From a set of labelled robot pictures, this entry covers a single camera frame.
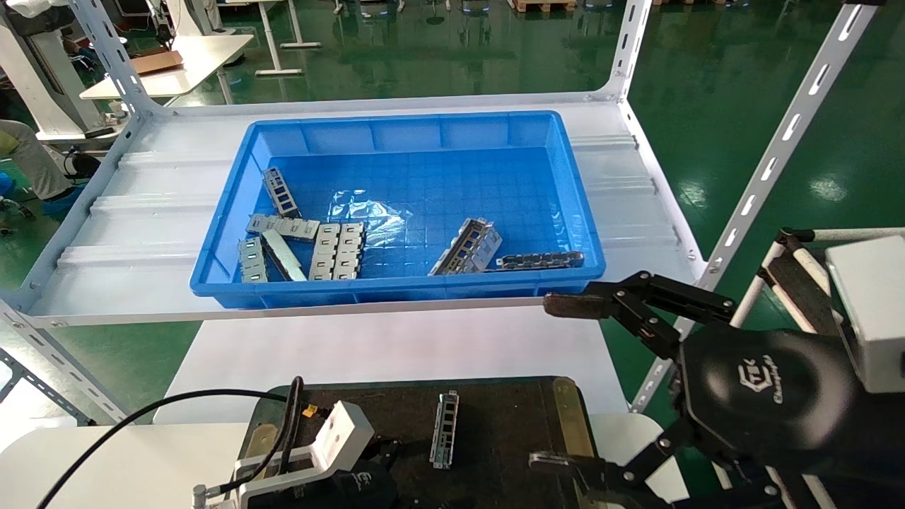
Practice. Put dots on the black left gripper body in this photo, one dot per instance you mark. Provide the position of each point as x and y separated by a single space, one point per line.
346 491

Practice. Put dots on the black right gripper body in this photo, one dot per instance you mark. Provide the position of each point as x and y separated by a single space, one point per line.
763 396

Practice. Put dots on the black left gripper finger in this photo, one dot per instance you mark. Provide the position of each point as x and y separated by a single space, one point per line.
396 451

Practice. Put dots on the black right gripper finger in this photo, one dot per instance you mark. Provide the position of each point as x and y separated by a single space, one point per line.
636 477
580 305

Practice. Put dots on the long silver metal bracket part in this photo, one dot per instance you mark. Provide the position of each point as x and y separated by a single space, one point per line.
445 428

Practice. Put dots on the dark slim metal strip part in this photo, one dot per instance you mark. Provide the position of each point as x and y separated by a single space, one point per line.
541 261

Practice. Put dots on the black container tray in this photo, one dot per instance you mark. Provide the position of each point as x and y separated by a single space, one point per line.
509 438

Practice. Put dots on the wide silver metal cage part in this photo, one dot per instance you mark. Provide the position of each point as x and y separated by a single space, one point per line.
466 247

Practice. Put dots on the silver multi-port metal cage part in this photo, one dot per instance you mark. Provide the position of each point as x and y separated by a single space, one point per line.
325 252
348 251

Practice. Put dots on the plain silver metal part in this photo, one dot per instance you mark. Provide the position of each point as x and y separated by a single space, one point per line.
284 256

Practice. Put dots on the short silver metal part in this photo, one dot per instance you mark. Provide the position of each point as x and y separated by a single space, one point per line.
252 261

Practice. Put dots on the flat silver metal part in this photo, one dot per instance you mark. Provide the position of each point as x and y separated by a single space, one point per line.
290 227

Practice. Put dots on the slotted grey metal part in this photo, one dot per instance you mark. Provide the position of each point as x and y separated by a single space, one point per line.
281 192

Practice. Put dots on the white tube cart black pads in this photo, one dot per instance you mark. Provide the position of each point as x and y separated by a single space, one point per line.
795 283

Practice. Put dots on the blue plastic bin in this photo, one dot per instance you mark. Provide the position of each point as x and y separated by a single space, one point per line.
452 177

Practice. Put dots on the clear plastic bag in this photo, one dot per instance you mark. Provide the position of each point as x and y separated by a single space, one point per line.
364 212

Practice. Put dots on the wooden pallet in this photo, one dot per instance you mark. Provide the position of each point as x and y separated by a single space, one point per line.
544 6

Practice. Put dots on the white metal shelf rack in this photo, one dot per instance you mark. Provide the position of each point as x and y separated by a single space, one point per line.
141 212

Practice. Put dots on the black chair caster base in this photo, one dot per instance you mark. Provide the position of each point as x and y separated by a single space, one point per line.
13 215

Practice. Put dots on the white background table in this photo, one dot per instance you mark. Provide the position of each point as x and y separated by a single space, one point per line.
198 63

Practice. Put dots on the person in work clothes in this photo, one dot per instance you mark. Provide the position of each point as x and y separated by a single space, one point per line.
35 162

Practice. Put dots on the brown cardboard box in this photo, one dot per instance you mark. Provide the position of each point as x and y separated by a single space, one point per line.
157 62

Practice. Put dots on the white background machine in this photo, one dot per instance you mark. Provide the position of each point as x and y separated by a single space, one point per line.
42 85

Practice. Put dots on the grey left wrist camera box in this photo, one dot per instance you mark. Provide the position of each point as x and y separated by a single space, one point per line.
343 435

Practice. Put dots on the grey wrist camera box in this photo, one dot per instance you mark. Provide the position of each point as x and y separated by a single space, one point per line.
873 311
343 435

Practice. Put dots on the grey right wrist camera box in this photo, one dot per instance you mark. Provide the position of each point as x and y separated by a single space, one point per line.
873 311

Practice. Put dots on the white desk leg frame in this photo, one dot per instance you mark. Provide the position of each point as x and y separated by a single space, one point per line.
276 42

